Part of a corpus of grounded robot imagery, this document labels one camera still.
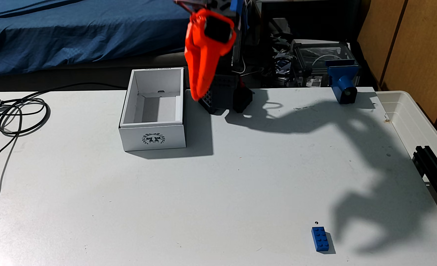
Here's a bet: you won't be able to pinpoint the blue toy brick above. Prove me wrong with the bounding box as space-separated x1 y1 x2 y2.
312 226 330 252

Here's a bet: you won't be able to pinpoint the white cardboard box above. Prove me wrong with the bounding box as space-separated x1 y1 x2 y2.
118 67 187 152

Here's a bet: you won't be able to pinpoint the blue bed sheet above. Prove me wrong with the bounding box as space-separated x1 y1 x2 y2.
0 0 189 78

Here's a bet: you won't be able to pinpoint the white plastic bin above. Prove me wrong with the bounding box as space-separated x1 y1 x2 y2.
376 90 437 174

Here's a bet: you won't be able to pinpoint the wooden cabinet doors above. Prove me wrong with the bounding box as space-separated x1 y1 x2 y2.
357 0 437 148

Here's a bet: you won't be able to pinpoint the black aluminium extrusion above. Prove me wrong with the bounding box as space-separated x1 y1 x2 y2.
412 146 437 235

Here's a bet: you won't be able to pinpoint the clear enclosure black frame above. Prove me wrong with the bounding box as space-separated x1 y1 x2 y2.
290 40 356 88

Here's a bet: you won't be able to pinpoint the blue printed clamp mount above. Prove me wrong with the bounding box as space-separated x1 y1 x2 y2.
326 59 360 105

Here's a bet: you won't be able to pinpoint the black coiled cable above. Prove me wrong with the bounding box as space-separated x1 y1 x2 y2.
0 82 127 215

